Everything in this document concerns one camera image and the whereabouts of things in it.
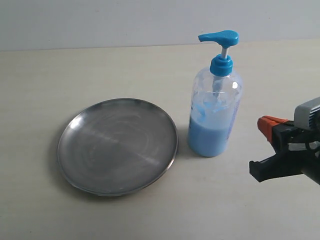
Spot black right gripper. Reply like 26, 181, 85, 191
249, 115, 320, 184

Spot blue pump soap bottle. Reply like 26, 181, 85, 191
187, 30, 244, 157

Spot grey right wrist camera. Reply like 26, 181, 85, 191
293, 97, 320, 131

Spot round steel plate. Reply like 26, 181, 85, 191
56, 98, 179, 197

